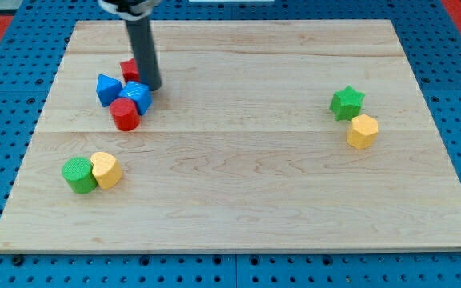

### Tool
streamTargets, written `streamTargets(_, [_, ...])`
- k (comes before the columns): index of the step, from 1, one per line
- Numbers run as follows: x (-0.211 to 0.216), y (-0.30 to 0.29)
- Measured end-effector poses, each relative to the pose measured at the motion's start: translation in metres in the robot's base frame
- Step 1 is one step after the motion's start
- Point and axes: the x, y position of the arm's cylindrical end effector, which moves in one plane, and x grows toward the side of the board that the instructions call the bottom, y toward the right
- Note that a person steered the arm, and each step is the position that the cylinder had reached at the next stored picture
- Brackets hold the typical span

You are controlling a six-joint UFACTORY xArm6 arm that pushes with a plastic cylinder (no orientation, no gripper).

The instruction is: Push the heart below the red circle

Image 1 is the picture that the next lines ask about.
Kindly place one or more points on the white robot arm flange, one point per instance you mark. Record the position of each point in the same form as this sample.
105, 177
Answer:
129, 10

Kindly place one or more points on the yellow hexagon block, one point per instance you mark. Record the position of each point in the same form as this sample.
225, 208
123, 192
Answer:
362, 131

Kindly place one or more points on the red cylinder block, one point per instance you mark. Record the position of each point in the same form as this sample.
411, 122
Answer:
125, 114

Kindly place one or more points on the green star block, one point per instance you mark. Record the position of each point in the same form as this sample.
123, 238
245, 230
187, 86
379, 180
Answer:
346, 103

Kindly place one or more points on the yellow heart block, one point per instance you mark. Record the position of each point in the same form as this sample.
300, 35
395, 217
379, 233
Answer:
106, 169

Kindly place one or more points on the light wooden board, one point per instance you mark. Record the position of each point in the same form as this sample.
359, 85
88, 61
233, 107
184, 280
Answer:
239, 152

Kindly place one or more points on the red star block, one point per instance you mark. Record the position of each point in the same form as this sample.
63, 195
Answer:
130, 71

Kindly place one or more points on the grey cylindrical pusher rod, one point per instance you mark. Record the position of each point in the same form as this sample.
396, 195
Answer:
142, 45

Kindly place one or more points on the blue cube block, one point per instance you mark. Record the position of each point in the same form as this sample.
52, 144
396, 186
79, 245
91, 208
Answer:
139, 93

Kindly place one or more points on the green cylinder block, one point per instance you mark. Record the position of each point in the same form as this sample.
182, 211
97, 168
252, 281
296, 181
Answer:
77, 172

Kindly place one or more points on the blue triangle block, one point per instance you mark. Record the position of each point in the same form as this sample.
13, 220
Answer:
107, 89

